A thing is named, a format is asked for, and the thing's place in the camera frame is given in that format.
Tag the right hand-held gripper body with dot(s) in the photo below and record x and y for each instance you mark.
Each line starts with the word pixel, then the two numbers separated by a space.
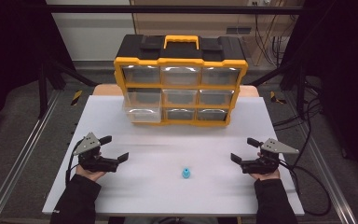
pixel 265 163

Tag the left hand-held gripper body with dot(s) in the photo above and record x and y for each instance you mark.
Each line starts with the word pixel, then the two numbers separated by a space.
pixel 90 161

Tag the clear plastic drawer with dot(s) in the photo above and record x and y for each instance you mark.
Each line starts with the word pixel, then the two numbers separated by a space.
pixel 143 114

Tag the small blue plastic part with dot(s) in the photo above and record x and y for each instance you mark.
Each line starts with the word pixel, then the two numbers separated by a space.
pixel 185 173

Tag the yellow black storage organizer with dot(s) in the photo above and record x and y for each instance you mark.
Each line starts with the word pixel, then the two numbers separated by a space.
pixel 180 49

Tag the person's right hand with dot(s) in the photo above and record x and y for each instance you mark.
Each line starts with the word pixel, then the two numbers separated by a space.
pixel 267 176

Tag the person's left hand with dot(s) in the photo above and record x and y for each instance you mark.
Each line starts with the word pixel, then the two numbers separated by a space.
pixel 90 175

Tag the yellow black hazard tape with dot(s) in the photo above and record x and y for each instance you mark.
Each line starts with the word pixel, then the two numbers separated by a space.
pixel 76 97
pixel 274 97

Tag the set of clear closed drawers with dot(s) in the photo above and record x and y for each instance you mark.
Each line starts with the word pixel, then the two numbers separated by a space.
pixel 180 76

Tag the beige wooden cabinet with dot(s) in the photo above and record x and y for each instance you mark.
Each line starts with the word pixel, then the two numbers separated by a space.
pixel 199 23

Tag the black frame strut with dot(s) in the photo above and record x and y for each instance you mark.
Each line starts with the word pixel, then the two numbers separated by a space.
pixel 300 90
pixel 43 90

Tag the aluminium frame rail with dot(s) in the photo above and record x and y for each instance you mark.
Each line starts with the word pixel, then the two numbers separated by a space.
pixel 338 199
pixel 20 161

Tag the black horizontal frame bar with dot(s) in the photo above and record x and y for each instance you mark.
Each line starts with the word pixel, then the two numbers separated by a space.
pixel 167 9

